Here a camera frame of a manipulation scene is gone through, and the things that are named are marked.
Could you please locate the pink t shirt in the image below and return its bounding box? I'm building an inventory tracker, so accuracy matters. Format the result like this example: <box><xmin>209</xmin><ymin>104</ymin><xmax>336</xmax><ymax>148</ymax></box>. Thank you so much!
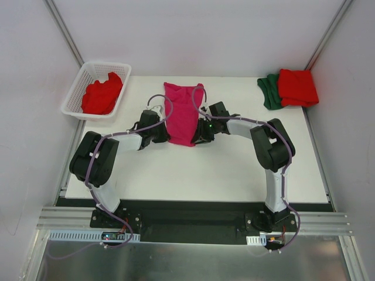
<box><xmin>163</xmin><ymin>82</ymin><xmax>204</xmax><ymax>147</ymax></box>

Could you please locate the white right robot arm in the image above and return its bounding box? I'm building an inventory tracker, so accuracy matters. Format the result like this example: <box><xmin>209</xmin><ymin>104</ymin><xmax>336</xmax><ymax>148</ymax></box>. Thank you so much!
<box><xmin>193</xmin><ymin>102</ymin><xmax>295</xmax><ymax>232</ymax></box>

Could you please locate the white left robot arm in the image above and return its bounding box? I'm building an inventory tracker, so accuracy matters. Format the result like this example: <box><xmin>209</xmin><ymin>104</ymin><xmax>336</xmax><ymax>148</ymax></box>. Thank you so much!
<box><xmin>69</xmin><ymin>105</ymin><xmax>169</xmax><ymax>228</ymax></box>

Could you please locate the red t shirt in basket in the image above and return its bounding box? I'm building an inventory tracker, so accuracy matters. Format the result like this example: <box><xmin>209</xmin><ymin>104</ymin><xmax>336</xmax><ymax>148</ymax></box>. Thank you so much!
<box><xmin>81</xmin><ymin>72</ymin><xmax>123</xmax><ymax>115</ymax></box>

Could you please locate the folded green t shirt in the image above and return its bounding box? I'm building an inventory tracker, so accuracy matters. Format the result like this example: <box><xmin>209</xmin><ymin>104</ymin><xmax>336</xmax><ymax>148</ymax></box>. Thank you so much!
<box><xmin>257</xmin><ymin>74</ymin><xmax>283</xmax><ymax>111</ymax></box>

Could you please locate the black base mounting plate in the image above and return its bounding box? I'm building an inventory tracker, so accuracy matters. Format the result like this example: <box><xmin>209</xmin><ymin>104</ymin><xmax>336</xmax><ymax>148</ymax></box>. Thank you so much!
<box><xmin>57</xmin><ymin>198</ymin><xmax>296</xmax><ymax>245</ymax></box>

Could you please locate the white perforated plastic basket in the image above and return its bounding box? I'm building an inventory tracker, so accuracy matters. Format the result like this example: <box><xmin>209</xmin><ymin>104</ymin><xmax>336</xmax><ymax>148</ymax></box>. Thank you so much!
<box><xmin>60</xmin><ymin>61</ymin><xmax>132</xmax><ymax>122</ymax></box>

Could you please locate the folded red t shirt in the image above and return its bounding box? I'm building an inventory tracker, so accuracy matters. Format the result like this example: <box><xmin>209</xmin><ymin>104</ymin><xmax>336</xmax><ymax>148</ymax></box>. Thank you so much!
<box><xmin>278</xmin><ymin>68</ymin><xmax>319</xmax><ymax>107</ymax></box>

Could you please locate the right white cable duct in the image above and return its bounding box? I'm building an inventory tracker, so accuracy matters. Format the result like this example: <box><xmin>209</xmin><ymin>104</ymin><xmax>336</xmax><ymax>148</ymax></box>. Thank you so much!
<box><xmin>246</xmin><ymin>235</ymin><xmax>267</xmax><ymax>246</ymax></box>

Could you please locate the white cable duct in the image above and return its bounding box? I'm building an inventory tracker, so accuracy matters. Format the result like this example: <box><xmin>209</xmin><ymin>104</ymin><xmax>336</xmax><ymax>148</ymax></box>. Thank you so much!
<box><xmin>246</xmin><ymin>235</ymin><xmax>267</xmax><ymax>246</ymax></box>
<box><xmin>49</xmin><ymin>230</ymin><xmax>141</xmax><ymax>243</ymax></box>

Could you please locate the left aluminium rail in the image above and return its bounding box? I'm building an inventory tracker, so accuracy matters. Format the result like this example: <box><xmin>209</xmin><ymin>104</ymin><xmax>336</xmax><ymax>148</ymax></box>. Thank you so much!
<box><xmin>36</xmin><ymin>207</ymin><xmax>94</xmax><ymax>230</ymax></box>

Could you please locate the aluminium rail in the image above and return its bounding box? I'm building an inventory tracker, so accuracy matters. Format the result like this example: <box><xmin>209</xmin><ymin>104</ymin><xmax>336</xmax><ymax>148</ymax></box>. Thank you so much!
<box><xmin>36</xmin><ymin>207</ymin><xmax>94</xmax><ymax>230</ymax></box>
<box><xmin>295</xmin><ymin>212</ymin><xmax>352</xmax><ymax>235</ymax></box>

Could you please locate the right aluminium rail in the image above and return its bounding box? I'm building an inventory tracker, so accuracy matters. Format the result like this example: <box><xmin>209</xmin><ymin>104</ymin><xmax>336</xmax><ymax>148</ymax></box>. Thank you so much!
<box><xmin>295</xmin><ymin>212</ymin><xmax>352</xmax><ymax>235</ymax></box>

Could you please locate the left white cable duct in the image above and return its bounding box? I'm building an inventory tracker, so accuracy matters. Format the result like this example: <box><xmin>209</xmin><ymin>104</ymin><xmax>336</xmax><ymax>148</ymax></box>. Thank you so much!
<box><xmin>49</xmin><ymin>230</ymin><xmax>141</xmax><ymax>243</ymax></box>

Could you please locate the left aluminium frame post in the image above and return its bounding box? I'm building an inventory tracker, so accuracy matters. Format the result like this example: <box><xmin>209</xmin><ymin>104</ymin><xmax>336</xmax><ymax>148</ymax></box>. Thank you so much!
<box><xmin>43</xmin><ymin>0</ymin><xmax>84</xmax><ymax>67</ymax></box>

